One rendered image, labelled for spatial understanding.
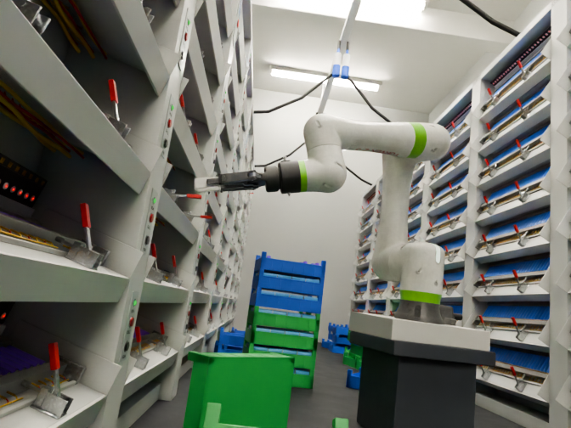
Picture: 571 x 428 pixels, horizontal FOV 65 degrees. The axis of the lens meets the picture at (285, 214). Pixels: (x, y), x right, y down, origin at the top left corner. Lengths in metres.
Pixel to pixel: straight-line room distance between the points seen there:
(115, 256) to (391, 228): 1.02
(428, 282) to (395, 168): 0.44
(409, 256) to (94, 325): 0.97
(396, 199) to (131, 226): 1.03
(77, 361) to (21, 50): 0.54
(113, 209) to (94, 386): 0.30
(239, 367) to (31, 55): 0.85
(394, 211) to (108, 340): 1.09
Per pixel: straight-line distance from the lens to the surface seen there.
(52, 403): 0.70
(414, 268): 1.45
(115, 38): 0.88
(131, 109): 0.91
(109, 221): 0.86
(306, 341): 2.05
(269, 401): 1.24
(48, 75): 0.51
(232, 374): 1.12
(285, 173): 1.24
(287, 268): 2.02
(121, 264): 0.84
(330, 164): 1.26
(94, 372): 0.85
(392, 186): 1.64
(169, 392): 1.55
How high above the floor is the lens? 0.33
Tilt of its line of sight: 12 degrees up
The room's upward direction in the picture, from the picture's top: 7 degrees clockwise
